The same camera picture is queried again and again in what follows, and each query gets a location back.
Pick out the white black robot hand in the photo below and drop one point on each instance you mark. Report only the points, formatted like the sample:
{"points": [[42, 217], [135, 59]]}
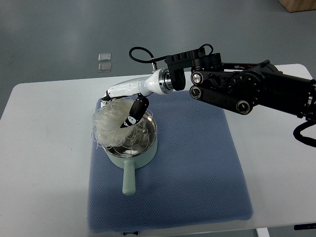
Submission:
{"points": [[159, 82]]}

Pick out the white vermicelli bundle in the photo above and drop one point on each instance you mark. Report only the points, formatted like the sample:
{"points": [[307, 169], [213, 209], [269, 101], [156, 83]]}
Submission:
{"points": [[112, 123]]}

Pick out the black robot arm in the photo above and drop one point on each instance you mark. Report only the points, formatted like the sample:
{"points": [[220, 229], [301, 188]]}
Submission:
{"points": [[240, 87]]}

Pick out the mint green steel pot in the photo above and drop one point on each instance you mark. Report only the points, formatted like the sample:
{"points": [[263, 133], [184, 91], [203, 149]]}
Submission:
{"points": [[130, 164]]}

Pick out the upper floor plate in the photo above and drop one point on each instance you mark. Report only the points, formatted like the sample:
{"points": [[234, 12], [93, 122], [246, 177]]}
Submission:
{"points": [[103, 57]]}

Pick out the blue textured mat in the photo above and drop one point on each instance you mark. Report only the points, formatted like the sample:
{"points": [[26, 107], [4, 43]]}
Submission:
{"points": [[194, 178]]}

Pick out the wooden box corner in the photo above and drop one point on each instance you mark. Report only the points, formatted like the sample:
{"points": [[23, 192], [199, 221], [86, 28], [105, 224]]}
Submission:
{"points": [[298, 5]]}

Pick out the white table leg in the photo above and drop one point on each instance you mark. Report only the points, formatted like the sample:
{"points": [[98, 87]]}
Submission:
{"points": [[262, 232]]}

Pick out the black bar under table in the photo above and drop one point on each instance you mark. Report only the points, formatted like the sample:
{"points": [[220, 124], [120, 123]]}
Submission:
{"points": [[309, 226]]}

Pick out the wire steamer rack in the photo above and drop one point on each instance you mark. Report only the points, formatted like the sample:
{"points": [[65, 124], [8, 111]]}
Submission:
{"points": [[139, 141]]}

